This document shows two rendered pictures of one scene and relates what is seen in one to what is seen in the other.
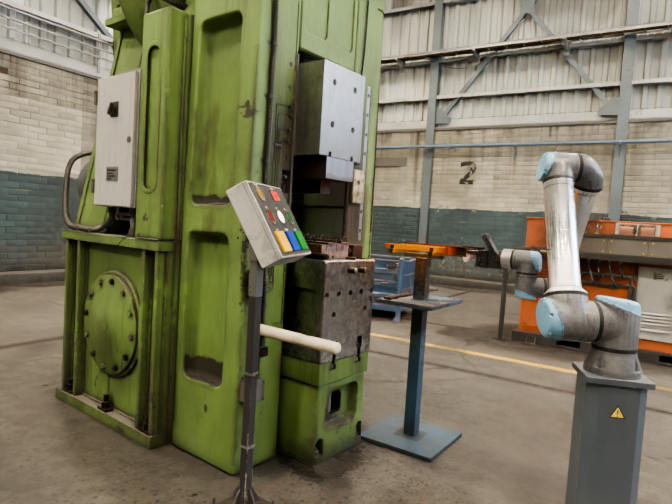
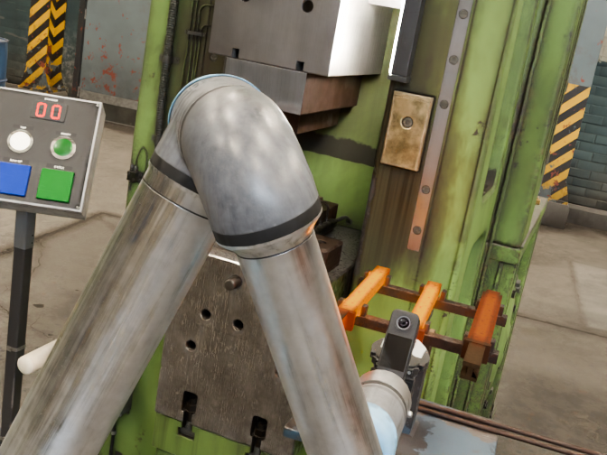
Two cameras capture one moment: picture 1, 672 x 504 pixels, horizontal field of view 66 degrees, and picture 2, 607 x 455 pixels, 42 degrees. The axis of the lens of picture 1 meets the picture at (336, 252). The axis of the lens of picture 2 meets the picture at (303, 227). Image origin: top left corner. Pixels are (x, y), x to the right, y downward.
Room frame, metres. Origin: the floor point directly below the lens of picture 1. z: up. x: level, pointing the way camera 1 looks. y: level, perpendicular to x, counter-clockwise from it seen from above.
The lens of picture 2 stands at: (1.89, -1.76, 1.50)
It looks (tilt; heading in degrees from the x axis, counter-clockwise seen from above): 15 degrees down; 71
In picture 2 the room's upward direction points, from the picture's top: 10 degrees clockwise
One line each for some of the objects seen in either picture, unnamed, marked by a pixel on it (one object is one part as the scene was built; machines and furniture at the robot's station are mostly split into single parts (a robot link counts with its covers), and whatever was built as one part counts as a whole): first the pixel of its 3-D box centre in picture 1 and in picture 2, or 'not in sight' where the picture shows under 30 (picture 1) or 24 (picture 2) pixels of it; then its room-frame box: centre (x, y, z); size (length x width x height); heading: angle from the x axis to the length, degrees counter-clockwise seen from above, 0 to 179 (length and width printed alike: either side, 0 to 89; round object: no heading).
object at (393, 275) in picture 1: (366, 282); not in sight; (6.42, -0.40, 0.36); 1.20 x 0.80 x 0.72; 64
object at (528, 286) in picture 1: (528, 286); not in sight; (2.34, -0.88, 0.85); 0.12 x 0.09 x 0.12; 88
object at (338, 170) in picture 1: (305, 170); (297, 83); (2.47, 0.17, 1.32); 0.42 x 0.20 x 0.10; 52
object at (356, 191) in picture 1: (356, 186); (406, 131); (2.67, -0.09, 1.27); 0.09 x 0.02 x 0.17; 142
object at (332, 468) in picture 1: (330, 458); not in sight; (2.31, -0.03, 0.01); 0.58 x 0.39 x 0.01; 142
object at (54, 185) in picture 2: (299, 240); (55, 185); (1.92, 0.14, 1.01); 0.07 x 0.05 x 0.07; 167
